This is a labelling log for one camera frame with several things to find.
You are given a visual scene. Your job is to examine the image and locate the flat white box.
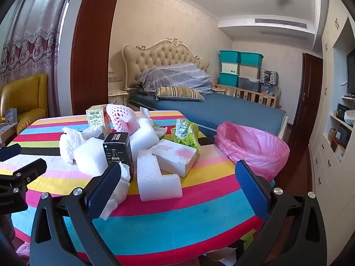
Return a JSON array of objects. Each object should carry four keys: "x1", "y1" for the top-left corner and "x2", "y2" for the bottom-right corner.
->
[{"x1": 0, "y1": 122, "x2": 18, "y2": 145}]

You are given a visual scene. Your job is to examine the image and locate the L-shaped white foam piece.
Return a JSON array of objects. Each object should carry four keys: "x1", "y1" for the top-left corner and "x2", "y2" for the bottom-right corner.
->
[{"x1": 137, "y1": 150, "x2": 183, "y2": 201}]

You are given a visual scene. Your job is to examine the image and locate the dark red door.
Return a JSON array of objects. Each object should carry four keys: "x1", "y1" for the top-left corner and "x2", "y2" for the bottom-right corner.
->
[{"x1": 292, "y1": 53, "x2": 323, "y2": 142}]

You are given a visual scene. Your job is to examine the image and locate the pink lace curtain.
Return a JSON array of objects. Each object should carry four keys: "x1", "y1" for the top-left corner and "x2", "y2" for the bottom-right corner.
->
[{"x1": 0, "y1": 0, "x2": 75, "y2": 117}]

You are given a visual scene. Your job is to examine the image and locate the teal plastic storage box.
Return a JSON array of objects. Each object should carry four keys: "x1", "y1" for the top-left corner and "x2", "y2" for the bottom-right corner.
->
[
  {"x1": 219, "y1": 50, "x2": 241, "y2": 64},
  {"x1": 219, "y1": 72, "x2": 239, "y2": 88},
  {"x1": 240, "y1": 51, "x2": 264, "y2": 66}
]

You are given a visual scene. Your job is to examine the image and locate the yellow leather armchair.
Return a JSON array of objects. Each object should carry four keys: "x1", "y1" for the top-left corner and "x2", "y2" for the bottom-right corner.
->
[{"x1": 0, "y1": 73, "x2": 48, "y2": 135}]

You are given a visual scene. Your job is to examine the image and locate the cream storage box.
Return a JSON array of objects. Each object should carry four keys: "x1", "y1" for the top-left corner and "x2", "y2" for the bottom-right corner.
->
[{"x1": 221, "y1": 62, "x2": 239, "y2": 75}]

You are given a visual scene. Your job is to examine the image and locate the trash bin with pink liner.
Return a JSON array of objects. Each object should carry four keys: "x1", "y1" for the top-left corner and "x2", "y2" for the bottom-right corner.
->
[{"x1": 215, "y1": 122, "x2": 290, "y2": 182}]

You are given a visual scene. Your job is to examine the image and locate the black cardboard box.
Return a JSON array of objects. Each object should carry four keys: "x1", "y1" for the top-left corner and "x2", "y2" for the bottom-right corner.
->
[{"x1": 103, "y1": 132, "x2": 134, "y2": 182}]

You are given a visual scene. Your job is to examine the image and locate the white foam block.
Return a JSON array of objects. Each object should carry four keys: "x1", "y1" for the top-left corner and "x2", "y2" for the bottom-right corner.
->
[{"x1": 74, "y1": 140, "x2": 108, "y2": 176}]

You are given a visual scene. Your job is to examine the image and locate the yellow-green plastic bag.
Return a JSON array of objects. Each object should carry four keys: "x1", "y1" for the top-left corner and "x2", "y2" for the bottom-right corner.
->
[{"x1": 170, "y1": 118, "x2": 201, "y2": 153}]

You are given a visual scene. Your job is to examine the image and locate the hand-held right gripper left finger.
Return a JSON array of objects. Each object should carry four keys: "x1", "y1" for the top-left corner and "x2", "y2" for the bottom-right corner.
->
[{"x1": 29, "y1": 162, "x2": 131, "y2": 266}]

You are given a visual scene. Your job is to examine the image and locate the white built-in wardrobe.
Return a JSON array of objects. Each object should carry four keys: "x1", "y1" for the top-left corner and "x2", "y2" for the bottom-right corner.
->
[{"x1": 308, "y1": 14, "x2": 355, "y2": 200}]

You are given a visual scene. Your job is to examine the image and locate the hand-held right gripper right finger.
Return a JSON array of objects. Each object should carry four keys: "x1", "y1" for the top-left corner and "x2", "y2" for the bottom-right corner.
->
[{"x1": 234, "y1": 160, "x2": 328, "y2": 266}]

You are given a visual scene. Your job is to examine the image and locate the grey-blue duvet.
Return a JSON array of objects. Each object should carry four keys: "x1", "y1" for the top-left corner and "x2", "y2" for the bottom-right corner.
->
[{"x1": 136, "y1": 63, "x2": 213, "y2": 96}]

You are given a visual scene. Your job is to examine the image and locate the beige storage box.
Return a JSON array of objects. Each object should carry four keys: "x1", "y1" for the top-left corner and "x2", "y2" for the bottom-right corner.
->
[{"x1": 239, "y1": 65, "x2": 261, "y2": 78}]

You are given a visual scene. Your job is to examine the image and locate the white foam sheet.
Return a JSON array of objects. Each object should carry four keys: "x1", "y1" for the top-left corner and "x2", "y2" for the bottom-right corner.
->
[{"x1": 129, "y1": 116, "x2": 160, "y2": 158}]

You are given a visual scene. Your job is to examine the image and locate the black shelf box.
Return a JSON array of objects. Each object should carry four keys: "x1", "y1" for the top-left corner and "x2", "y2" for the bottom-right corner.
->
[{"x1": 330, "y1": 125, "x2": 351, "y2": 149}]

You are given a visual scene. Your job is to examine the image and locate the colourful printed box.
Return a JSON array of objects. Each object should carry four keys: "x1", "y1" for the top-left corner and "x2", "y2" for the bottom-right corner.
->
[{"x1": 5, "y1": 108, "x2": 18, "y2": 123}]

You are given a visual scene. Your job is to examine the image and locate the beige medicine box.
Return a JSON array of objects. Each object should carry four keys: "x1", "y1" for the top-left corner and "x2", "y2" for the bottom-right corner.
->
[{"x1": 86, "y1": 105, "x2": 112, "y2": 140}]

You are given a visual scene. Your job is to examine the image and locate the clear grey storage box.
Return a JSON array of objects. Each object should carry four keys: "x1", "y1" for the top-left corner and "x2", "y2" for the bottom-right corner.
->
[{"x1": 238, "y1": 77, "x2": 261, "y2": 92}]

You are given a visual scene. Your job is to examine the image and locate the person's pink quilted clothing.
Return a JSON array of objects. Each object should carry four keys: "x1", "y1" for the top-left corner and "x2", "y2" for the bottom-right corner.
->
[{"x1": 16, "y1": 241, "x2": 32, "y2": 266}]

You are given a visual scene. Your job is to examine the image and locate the striped pillow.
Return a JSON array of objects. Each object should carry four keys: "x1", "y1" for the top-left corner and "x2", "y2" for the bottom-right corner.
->
[{"x1": 156, "y1": 86, "x2": 205, "y2": 102}]

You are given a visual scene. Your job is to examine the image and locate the white box with pink print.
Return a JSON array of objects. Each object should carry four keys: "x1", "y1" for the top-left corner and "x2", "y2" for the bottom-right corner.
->
[{"x1": 151, "y1": 141, "x2": 198, "y2": 178}]

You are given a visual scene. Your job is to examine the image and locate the black-white checkered bag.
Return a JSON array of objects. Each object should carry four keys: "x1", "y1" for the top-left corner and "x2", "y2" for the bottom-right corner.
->
[{"x1": 260, "y1": 69, "x2": 278, "y2": 85}]

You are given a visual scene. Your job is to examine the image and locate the colourful striped tablecloth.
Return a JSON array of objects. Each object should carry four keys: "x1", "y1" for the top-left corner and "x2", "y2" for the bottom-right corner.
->
[{"x1": 0, "y1": 110, "x2": 275, "y2": 258}]

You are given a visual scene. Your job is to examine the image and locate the black wall television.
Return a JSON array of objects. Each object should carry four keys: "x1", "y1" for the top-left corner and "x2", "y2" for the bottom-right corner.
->
[{"x1": 346, "y1": 50, "x2": 355, "y2": 95}]

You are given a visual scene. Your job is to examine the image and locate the ceiling air vent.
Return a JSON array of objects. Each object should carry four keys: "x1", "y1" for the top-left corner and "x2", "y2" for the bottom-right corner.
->
[{"x1": 254, "y1": 18, "x2": 308, "y2": 29}]

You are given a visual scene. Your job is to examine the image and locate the red-brown wooden door frame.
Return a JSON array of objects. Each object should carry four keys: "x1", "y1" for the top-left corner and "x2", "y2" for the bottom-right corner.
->
[{"x1": 70, "y1": 0, "x2": 124, "y2": 115}]

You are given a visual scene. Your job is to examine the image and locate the green white cloth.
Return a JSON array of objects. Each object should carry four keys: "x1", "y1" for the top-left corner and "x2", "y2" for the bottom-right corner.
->
[{"x1": 154, "y1": 123, "x2": 168, "y2": 139}]

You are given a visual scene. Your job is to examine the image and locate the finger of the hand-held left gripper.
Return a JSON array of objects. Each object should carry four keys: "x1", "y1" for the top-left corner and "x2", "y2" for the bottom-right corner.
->
[
  {"x1": 0, "y1": 143, "x2": 22, "y2": 162},
  {"x1": 0, "y1": 158, "x2": 47, "y2": 186}
]

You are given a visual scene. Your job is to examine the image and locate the beige tufted bed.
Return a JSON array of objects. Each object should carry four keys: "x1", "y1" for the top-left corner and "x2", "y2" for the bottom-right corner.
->
[{"x1": 123, "y1": 37, "x2": 289, "y2": 142}]

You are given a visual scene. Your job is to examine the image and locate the pink foam fruit net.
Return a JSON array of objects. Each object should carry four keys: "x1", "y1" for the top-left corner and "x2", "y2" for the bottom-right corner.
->
[{"x1": 106, "y1": 103, "x2": 140, "y2": 133}]

